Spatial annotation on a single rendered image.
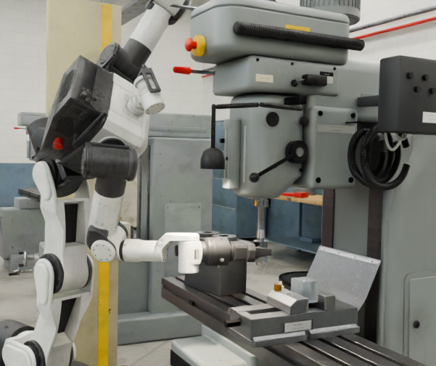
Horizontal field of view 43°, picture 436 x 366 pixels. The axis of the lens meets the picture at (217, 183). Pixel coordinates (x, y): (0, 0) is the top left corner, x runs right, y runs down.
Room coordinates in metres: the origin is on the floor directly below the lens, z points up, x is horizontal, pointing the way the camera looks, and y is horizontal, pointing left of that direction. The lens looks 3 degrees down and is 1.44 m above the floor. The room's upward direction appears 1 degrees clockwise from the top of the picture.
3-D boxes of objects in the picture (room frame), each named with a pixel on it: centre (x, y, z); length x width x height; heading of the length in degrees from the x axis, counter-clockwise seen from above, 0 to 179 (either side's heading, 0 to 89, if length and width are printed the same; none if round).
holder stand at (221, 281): (2.03, 0.00, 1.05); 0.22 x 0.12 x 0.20; 38
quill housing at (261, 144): (1.77, -0.14, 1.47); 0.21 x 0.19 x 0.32; 28
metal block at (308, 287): (1.56, -0.25, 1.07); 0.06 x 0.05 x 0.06; 25
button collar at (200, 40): (1.66, 0.06, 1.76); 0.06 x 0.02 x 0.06; 28
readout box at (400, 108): (1.62, -0.56, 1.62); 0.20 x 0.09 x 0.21; 118
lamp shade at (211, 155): (1.63, 0.02, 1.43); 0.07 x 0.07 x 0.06
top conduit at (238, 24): (1.66, -0.24, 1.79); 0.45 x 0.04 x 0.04; 118
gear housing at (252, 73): (1.79, -0.18, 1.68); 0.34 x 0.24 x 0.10; 118
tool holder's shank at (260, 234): (1.77, -0.14, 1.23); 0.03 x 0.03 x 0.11
